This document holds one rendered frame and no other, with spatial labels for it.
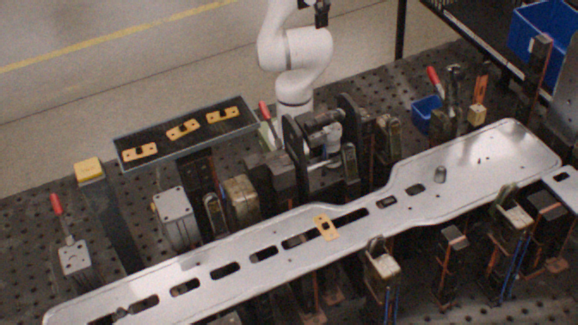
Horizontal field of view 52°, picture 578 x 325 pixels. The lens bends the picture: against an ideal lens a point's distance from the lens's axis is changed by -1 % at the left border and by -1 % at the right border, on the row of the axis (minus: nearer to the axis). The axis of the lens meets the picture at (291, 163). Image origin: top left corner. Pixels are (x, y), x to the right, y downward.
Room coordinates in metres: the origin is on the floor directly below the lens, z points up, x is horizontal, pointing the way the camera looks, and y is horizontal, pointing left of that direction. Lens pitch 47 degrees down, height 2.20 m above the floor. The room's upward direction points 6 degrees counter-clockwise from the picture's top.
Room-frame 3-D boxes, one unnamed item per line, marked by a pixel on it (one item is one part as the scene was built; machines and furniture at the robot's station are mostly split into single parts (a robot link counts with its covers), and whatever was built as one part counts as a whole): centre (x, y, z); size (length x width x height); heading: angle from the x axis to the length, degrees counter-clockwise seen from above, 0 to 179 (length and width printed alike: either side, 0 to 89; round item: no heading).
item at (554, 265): (0.92, -0.72, 0.84); 0.11 x 0.06 x 0.29; 20
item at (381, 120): (1.18, -0.27, 0.88); 0.11 x 0.09 x 0.37; 20
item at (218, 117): (1.18, 0.17, 1.17); 0.08 x 0.04 x 0.01; 104
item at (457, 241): (0.83, -0.38, 0.84); 0.11 x 0.08 x 0.29; 20
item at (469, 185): (0.88, -0.05, 1.00); 1.38 x 0.22 x 0.02; 110
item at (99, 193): (1.04, 0.51, 0.92); 0.08 x 0.08 x 0.44; 20
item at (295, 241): (0.87, 0.01, 0.84); 0.17 x 0.06 x 0.29; 20
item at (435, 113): (1.21, -0.45, 0.88); 0.07 x 0.06 x 0.35; 20
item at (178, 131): (1.14, 0.27, 1.17); 0.08 x 0.04 x 0.01; 121
